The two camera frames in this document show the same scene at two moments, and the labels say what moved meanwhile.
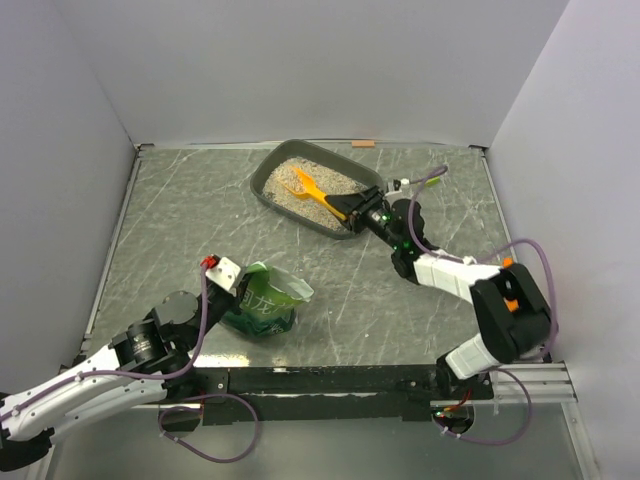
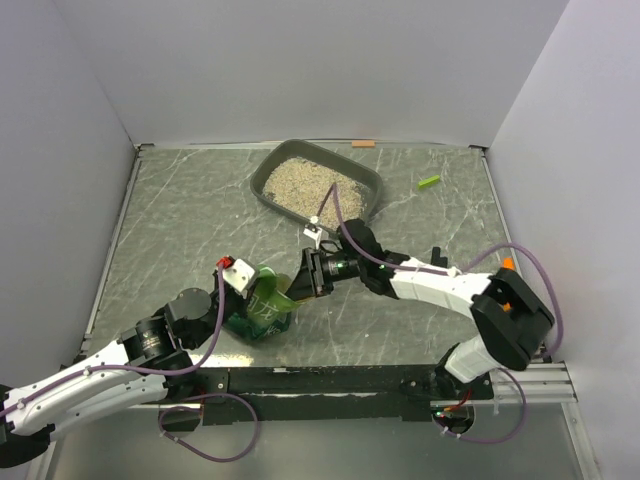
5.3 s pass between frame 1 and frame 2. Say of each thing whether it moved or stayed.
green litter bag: stayed
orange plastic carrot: stayed
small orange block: stayed
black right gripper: moved
